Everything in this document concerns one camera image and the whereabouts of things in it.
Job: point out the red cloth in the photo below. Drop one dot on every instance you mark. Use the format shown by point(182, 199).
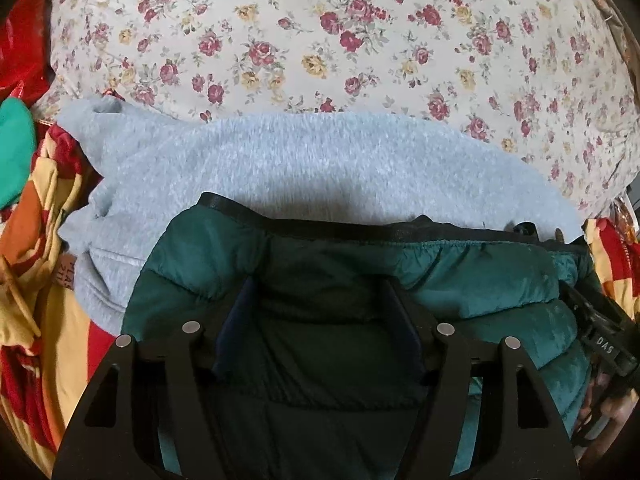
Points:
point(25, 50)

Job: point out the grey sweater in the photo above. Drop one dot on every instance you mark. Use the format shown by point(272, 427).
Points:
point(300, 160)

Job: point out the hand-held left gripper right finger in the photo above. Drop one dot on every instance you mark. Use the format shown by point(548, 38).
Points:
point(407, 330)

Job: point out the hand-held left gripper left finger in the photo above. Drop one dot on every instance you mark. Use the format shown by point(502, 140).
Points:
point(235, 330)

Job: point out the floral quilt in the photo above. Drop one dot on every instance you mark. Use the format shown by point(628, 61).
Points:
point(350, 35)

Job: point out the green puffer jacket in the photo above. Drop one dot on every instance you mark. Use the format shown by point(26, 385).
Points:
point(475, 280)

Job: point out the green cloth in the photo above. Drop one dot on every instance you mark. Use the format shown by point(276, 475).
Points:
point(15, 150)

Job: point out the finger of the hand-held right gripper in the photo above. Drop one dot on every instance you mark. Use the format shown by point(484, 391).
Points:
point(580, 302)

